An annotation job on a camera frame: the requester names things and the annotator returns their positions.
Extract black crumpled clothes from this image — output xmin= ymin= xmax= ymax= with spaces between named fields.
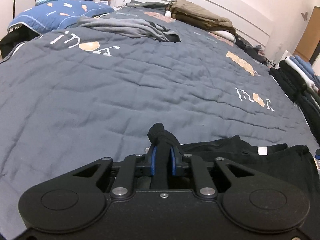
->
xmin=234 ymin=36 xmax=269 ymax=64

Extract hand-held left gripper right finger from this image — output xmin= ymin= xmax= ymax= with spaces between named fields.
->
xmin=170 ymin=146 xmax=253 ymax=200

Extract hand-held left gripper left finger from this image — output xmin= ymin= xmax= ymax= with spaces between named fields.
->
xmin=72 ymin=146 xmax=158 ymax=200

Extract dark brown folded garment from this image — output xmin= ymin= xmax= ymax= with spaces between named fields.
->
xmin=175 ymin=12 xmax=237 ymax=35

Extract white folded cloth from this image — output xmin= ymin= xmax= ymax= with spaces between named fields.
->
xmin=215 ymin=30 xmax=237 ymax=43

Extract tall brown cardboard panel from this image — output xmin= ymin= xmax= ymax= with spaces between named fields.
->
xmin=296 ymin=6 xmax=320 ymax=63

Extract grey and black garment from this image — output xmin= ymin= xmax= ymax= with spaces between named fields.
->
xmin=76 ymin=16 xmax=182 ymax=43

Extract stack of folded clothes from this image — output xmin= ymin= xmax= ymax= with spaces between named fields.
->
xmin=269 ymin=55 xmax=320 ymax=140

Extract white headboard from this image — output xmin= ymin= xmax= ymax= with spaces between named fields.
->
xmin=124 ymin=0 xmax=273 ymax=55

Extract blue carrot print pillow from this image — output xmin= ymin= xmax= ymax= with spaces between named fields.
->
xmin=7 ymin=0 xmax=115 ymax=34

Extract khaki folded garment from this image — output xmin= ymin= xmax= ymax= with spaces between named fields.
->
xmin=167 ymin=0 xmax=234 ymax=28

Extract grey quilted bedspread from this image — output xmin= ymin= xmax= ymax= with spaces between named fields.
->
xmin=0 ymin=5 xmax=320 ymax=230

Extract black t-shirt white print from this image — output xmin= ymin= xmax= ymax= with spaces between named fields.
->
xmin=147 ymin=123 xmax=317 ymax=193

